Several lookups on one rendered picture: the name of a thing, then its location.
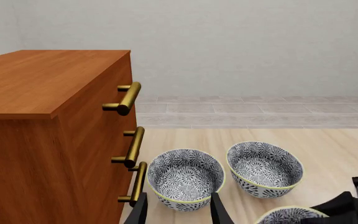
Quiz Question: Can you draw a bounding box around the black white patterned bowl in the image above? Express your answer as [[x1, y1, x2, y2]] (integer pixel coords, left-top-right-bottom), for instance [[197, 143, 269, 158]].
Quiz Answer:
[[147, 148, 227, 212], [253, 205, 331, 224], [226, 140, 305, 200]]

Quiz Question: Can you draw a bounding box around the wooden cabinet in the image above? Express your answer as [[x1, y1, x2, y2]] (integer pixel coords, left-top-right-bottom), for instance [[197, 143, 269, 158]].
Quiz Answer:
[[0, 49, 140, 224]]

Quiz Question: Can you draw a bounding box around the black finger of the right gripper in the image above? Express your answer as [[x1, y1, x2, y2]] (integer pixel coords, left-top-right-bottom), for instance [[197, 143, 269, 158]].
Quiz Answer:
[[309, 190, 358, 213], [300, 215, 358, 224]]

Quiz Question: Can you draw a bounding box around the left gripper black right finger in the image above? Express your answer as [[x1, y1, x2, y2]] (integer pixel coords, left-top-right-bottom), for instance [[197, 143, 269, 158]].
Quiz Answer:
[[210, 192, 236, 224]]

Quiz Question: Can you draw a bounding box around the brass drawer handle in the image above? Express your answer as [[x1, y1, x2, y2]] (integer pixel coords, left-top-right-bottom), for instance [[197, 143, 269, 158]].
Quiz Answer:
[[101, 81, 142, 117], [111, 126, 146, 170], [117, 161, 149, 208]]

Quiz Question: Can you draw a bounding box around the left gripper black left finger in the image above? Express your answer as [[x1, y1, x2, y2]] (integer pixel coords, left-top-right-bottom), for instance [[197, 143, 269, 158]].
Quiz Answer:
[[123, 192, 149, 224]]

